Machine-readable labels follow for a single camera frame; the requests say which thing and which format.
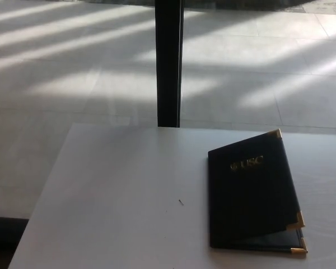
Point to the black USC diary folder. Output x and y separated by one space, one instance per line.
249 196

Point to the black vertical post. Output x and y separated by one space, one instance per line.
168 64

